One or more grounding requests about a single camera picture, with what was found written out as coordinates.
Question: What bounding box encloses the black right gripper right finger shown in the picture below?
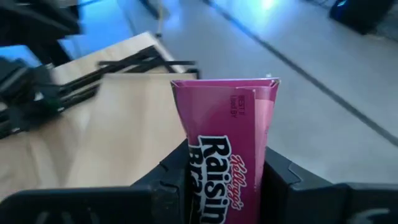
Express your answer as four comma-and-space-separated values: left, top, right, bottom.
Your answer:
260, 146, 348, 224

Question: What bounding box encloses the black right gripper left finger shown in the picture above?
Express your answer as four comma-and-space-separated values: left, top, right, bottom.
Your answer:
132, 139, 194, 224

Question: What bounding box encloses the red Raisin Bran cereal box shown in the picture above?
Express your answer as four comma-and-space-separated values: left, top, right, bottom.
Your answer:
170, 77, 280, 224

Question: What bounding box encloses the black equipment block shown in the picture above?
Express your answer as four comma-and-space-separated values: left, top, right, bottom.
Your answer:
329, 0, 396, 35

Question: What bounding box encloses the wooden shelf with black frame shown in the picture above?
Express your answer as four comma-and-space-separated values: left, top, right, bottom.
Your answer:
0, 30, 200, 200

